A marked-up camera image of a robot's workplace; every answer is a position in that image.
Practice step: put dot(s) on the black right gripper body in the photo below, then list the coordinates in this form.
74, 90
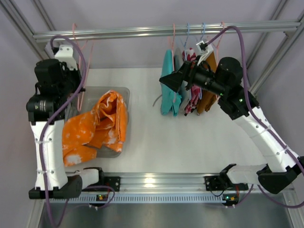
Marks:
188, 75

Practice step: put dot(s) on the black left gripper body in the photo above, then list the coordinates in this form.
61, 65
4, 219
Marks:
71, 82

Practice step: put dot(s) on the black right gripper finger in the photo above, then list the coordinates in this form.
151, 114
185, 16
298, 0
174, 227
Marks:
177, 76
174, 86

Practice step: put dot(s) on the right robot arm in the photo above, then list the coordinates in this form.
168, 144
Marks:
282, 165

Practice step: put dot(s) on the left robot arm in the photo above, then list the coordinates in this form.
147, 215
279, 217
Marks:
46, 115

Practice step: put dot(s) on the pink hanger under mustard trousers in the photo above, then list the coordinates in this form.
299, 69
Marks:
216, 47

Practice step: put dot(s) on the pink hanger under teal trousers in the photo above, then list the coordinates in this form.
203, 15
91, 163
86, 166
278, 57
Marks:
173, 47

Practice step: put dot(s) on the clear plastic bin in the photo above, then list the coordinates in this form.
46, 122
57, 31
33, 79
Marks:
91, 96

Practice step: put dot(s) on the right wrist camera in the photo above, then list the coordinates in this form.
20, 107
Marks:
205, 54

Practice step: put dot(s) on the aluminium frame left post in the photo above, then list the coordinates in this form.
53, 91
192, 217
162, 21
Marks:
19, 51

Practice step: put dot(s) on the aluminium frame post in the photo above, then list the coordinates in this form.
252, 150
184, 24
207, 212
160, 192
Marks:
19, 51
266, 50

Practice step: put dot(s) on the aluminium hanging rail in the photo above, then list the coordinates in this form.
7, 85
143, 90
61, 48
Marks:
164, 31

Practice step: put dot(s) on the aluminium frame right post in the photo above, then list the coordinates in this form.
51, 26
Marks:
266, 50

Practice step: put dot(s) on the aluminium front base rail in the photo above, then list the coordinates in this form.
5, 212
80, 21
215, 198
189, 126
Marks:
156, 182

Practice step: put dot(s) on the slotted cable duct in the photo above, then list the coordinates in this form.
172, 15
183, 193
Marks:
123, 198

